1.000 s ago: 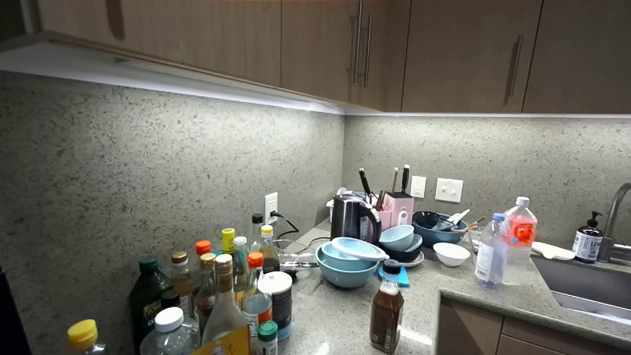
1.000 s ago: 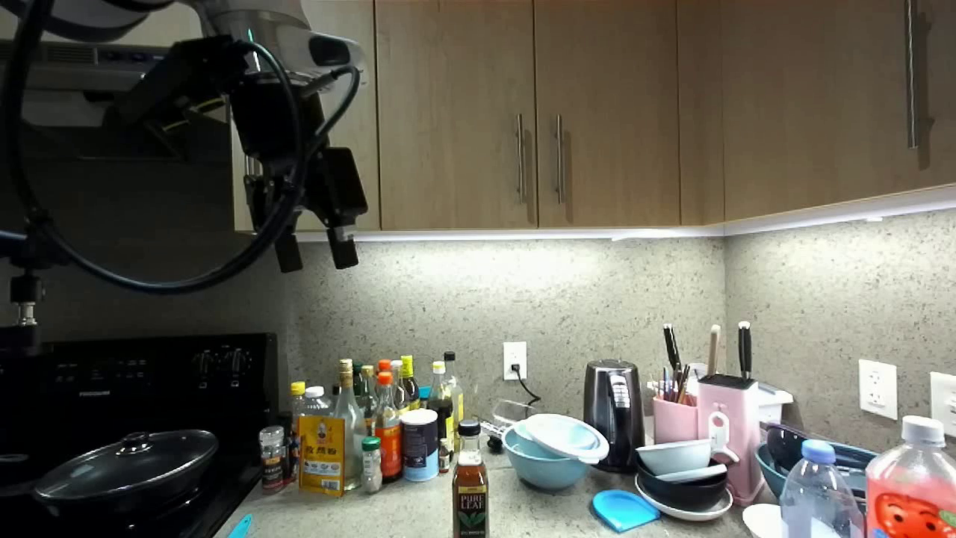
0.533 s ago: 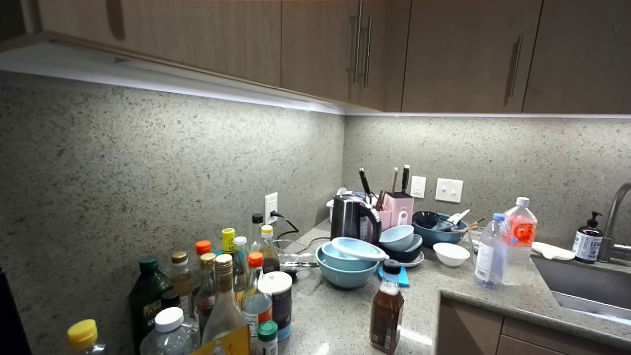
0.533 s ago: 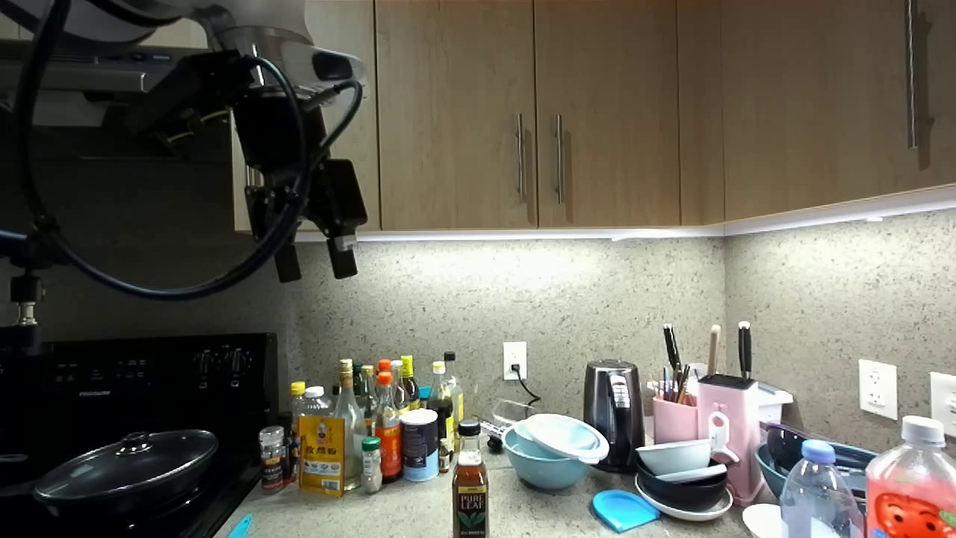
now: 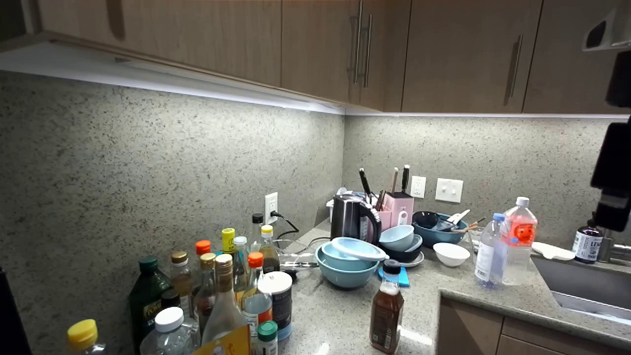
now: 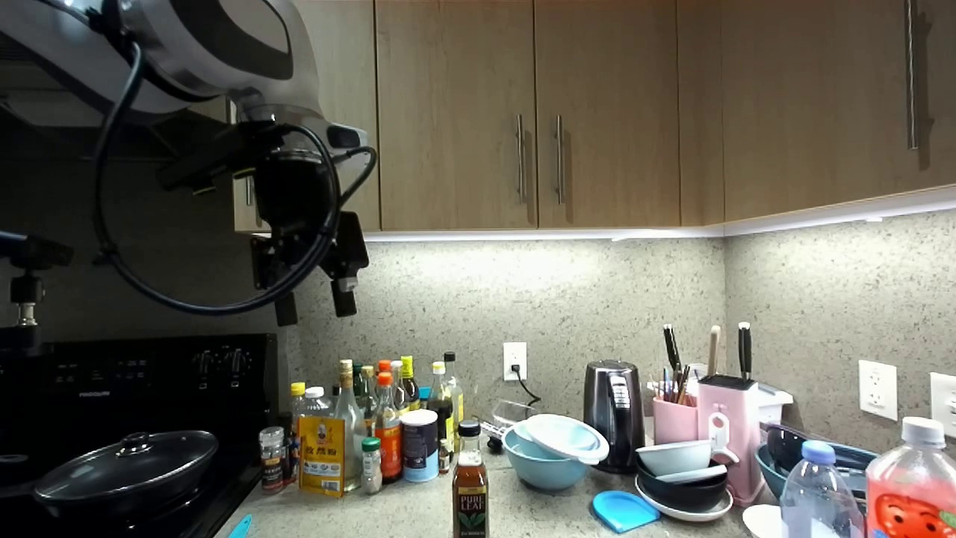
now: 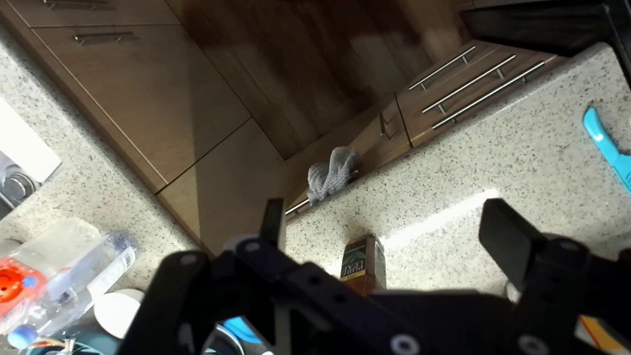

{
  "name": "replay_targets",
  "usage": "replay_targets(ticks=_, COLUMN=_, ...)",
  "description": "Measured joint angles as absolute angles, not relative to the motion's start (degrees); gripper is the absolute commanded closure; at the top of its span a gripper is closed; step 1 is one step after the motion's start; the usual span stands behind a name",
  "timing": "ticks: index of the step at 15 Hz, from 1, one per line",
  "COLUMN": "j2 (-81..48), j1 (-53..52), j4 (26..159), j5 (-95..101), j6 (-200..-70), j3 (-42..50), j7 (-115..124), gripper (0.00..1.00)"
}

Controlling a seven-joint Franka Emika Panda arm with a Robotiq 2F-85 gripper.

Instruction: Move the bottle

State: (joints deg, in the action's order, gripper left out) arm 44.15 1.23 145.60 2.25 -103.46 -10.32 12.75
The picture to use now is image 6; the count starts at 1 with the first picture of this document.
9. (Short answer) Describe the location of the tall glass bottle gold cap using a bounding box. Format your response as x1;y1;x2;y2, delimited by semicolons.
332;356;371;496

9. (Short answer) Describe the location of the small white bowl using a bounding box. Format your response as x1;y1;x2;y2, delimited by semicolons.
742;501;791;538

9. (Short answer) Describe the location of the orange cap bottle orange label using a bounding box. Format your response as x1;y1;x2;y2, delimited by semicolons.
371;366;407;486

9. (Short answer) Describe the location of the pale grey bowl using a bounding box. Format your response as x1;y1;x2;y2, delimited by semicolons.
634;436;716;478

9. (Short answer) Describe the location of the metal cabinet handle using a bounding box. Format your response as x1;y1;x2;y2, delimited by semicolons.
510;109;536;208
551;109;574;208
903;0;933;170

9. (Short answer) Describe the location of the white plate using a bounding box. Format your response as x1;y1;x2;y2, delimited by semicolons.
631;475;737;526

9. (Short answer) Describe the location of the dark blue basin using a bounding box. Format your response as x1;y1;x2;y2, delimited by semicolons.
754;421;881;501

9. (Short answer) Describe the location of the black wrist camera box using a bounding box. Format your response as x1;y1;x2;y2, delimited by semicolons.
158;115;258;190

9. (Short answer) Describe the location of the white cap dark bottle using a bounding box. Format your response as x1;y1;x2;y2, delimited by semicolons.
428;359;465;444

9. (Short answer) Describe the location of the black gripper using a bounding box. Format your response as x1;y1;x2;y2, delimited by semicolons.
247;145;373;329

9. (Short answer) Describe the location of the wooden side cabinet door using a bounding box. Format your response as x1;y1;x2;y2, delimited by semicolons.
724;0;956;223

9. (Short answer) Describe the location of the black power cord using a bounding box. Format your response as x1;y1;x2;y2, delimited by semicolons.
509;365;548;412

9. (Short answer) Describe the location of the black camera stand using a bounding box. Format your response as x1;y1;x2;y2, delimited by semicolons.
0;229;78;330

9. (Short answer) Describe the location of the blue plastic lid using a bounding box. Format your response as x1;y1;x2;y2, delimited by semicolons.
588;486;663;535

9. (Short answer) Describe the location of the blue cap water bottle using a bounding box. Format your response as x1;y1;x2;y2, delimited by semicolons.
776;436;867;538

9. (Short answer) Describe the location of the red juice bottle white cap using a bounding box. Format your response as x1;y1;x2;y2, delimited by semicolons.
864;415;956;538

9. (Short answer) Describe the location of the small green cap jar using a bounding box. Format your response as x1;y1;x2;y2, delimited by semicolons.
359;433;386;496

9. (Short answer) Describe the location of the white wall outlet with plug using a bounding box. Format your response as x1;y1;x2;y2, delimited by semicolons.
501;339;531;381

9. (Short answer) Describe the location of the under-cabinet light strip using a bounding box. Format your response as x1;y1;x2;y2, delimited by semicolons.
361;223;730;247
719;181;956;238

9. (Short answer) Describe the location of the pink utensil cup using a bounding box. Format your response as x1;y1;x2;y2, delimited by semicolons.
652;390;701;444

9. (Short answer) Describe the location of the brown sauce bottle black cap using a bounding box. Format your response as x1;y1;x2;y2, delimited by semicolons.
450;417;492;538

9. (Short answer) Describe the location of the black steel electric kettle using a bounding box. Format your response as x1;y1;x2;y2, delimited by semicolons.
579;359;649;475

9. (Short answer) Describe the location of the yellow cap plastic bottle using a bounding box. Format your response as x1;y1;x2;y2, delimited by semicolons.
283;380;312;480

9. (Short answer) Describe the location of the black stove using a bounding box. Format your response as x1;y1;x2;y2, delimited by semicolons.
0;330;280;538

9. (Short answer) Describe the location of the green oil bottle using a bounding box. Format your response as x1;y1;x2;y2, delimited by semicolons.
356;362;379;423

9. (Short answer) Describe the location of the black pan with glass lid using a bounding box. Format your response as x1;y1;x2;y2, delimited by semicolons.
28;426;222;523

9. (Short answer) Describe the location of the black handle knife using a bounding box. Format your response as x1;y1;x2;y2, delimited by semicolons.
734;320;755;381
660;323;686;389

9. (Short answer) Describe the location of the wooden upper cabinet door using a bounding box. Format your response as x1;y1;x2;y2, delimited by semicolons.
373;0;539;233
531;0;685;229
295;0;383;233

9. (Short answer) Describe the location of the white canister dark label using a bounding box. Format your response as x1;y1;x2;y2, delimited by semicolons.
397;405;441;486

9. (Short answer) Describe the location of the large blue bowl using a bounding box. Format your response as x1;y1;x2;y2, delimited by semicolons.
498;423;592;492

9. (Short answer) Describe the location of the black bowl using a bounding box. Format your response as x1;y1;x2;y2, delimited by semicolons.
637;459;731;514

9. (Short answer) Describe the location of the small spice jar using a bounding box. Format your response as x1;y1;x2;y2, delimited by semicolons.
258;423;289;496

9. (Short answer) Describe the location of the yellow cap condiment bottle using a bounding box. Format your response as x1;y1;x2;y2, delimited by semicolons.
397;351;422;412

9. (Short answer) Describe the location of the pink knife block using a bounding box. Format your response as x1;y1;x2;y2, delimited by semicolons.
695;371;798;505

